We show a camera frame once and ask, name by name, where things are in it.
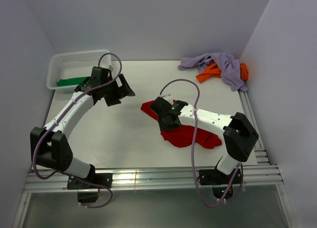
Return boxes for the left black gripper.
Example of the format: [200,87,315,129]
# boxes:
[102,74,135,107]

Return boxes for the red t-shirt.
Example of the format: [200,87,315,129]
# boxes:
[141,101,222,149]

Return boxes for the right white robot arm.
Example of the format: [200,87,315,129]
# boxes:
[150,99,259,185]

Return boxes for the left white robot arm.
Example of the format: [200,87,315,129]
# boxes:
[30,71,135,188]

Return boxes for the rolled green t-shirt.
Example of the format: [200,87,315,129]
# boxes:
[56,77,89,87]

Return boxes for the white plastic basket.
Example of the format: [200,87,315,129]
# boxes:
[47,50,108,94]

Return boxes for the orange t-shirt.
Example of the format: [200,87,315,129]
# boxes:
[196,62,249,83]

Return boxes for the lavender t-shirt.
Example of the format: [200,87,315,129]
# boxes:
[177,53,248,92]

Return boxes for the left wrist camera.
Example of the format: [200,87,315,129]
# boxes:
[88,66,112,87]

